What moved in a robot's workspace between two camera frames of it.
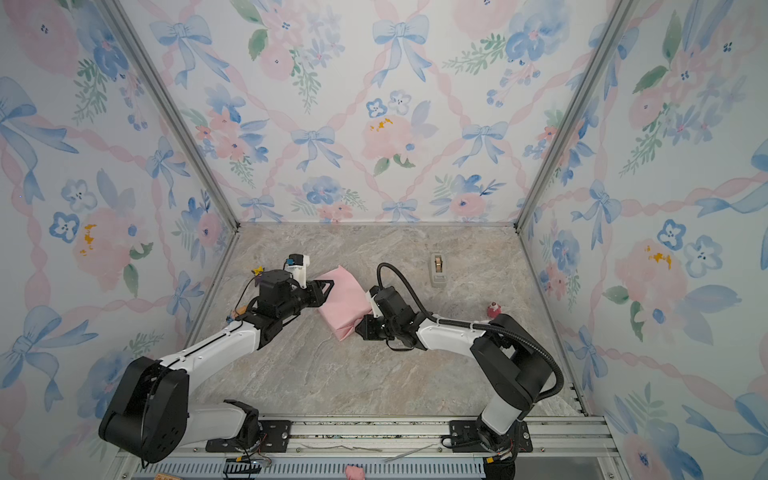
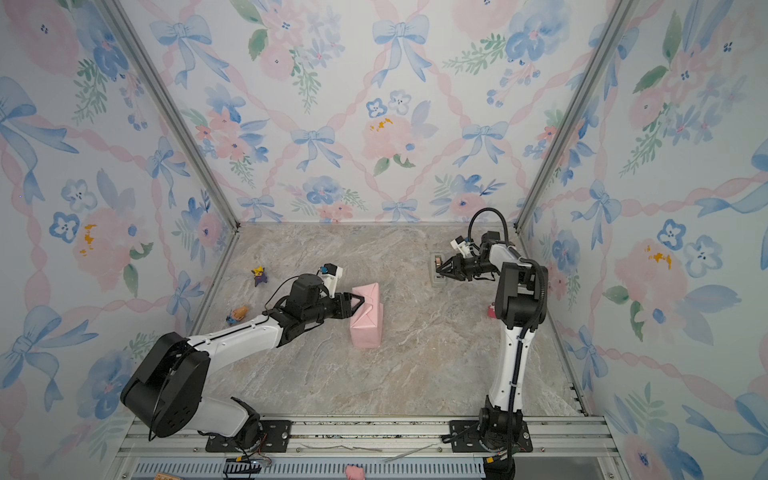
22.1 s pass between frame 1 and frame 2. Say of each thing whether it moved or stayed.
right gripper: moved
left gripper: moved
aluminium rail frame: stayed
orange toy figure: stayed
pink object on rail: stayed
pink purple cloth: moved
